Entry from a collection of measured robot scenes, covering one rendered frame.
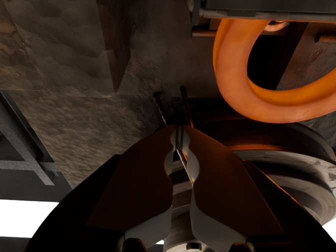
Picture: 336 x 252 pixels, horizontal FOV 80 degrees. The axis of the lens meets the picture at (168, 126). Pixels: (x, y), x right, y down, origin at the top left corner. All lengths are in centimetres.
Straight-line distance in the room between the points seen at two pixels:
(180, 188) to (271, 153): 15
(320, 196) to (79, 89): 40
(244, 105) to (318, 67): 15
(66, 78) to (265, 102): 22
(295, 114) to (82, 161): 55
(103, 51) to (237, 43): 13
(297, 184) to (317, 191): 5
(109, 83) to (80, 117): 30
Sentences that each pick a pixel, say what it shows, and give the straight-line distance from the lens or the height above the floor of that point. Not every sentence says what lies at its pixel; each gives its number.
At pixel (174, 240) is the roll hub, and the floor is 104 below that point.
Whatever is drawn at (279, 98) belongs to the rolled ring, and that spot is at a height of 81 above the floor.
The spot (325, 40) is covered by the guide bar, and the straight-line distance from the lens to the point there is 34.
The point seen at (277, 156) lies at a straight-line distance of 33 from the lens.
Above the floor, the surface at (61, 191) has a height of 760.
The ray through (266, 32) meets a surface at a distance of 36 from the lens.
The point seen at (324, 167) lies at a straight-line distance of 39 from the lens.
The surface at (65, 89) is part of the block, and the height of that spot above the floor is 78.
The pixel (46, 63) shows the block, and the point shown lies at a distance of 23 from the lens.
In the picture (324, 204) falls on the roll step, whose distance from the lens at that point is 47.
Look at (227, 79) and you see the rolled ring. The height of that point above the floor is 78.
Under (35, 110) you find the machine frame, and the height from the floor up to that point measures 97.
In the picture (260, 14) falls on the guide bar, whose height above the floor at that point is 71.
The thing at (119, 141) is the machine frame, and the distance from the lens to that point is 54.
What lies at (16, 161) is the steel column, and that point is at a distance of 643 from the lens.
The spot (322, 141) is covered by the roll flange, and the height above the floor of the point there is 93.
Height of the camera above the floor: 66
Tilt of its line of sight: 46 degrees up
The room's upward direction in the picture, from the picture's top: 178 degrees counter-clockwise
